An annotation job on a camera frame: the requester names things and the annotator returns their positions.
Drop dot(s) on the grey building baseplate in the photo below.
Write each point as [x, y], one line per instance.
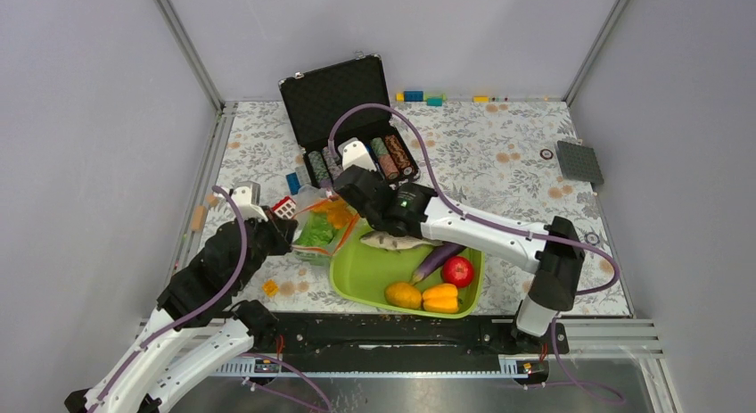
[579, 162]

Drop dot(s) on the blue toy block at wall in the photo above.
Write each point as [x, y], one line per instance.
[413, 96]

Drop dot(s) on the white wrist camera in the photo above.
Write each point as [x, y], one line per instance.
[354, 153]
[246, 198]

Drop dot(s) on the black poker chip case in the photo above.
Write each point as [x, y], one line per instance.
[316, 99]

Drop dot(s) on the purple toy eggplant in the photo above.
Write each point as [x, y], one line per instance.
[434, 260]

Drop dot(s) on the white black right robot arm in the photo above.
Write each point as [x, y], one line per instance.
[550, 252]

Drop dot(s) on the orange toy mandarin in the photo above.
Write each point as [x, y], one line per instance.
[403, 295]

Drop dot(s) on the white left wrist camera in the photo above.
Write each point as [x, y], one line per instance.
[246, 198]

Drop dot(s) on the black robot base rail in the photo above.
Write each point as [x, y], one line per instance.
[393, 344]

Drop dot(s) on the grey toy fish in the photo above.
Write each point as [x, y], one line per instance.
[387, 242]

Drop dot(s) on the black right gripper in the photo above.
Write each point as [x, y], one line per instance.
[379, 176]

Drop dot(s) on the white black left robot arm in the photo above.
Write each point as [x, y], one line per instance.
[143, 380]

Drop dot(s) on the blue toy brick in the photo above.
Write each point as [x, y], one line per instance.
[293, 183]

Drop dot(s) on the loose poker chip on table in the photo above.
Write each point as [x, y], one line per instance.
[546, 154]

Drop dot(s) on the red toy apple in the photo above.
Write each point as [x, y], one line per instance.
[458, 271]

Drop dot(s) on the clear zip top bag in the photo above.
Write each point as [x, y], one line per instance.
[307, 197]

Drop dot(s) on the green toy cabbage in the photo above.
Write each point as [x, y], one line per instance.
[317, 232]

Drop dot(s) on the small orange toy cracker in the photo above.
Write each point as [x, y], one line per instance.
[270, 288]

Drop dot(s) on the teal toy block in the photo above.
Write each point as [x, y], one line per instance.
[435, 101]

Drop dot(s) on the grey toy brick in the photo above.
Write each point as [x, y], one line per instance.
[303, 176]

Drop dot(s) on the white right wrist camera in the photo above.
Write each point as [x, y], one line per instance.
[354, 153]

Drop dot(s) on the yellow toy bell pepper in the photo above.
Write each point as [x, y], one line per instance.
[442, 298]

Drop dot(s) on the green plastic tray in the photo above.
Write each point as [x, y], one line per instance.
[361, 273]

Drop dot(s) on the fried chicken toy piece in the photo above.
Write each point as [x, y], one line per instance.
[337, 212]

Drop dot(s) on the red white window brick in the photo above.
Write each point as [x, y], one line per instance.
[286, 208]

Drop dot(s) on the wooden block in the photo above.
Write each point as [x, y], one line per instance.
[198, 218]

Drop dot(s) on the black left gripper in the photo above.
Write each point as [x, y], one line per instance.
[283, 231]

